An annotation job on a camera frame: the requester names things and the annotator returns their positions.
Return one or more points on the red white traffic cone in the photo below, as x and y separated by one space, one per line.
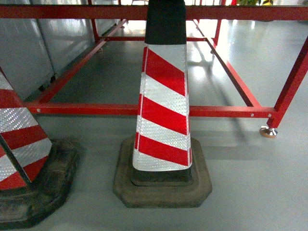
162 166
36 173

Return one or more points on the metal levelling foot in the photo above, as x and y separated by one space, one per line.
268 132

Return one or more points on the left red white traffic cone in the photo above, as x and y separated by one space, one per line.
36 173

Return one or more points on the red metal table frame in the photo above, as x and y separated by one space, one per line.
252 108

